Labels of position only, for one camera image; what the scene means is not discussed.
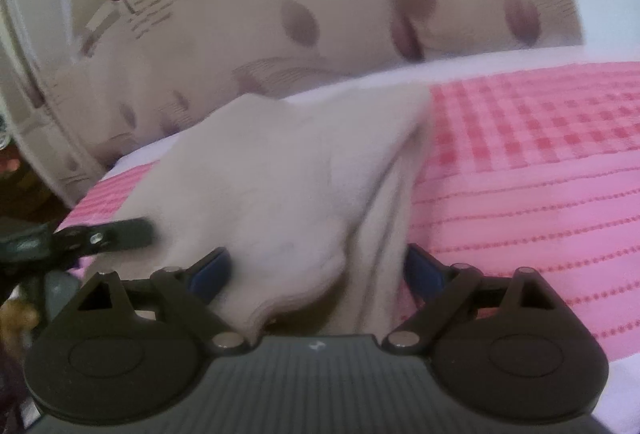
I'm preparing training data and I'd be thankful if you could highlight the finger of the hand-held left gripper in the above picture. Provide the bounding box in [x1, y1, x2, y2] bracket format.
[52, 217, 155, 260]

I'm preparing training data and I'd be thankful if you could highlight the small beige garment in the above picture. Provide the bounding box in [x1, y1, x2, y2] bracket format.
[82, 87, 436, 340]

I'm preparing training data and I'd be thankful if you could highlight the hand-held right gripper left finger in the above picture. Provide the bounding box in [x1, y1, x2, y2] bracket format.
[75, 248, 251, 355]

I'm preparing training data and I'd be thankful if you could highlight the pink striped cloth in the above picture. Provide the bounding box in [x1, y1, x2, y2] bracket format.
[102, 42, 640, 434]

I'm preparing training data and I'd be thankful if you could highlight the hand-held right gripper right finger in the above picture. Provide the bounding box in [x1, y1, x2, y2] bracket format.
[382, 243, 556, 355]

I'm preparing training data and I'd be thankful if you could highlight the pink checked blanket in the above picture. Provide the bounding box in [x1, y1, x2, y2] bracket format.
[52, 62, 640, 365]

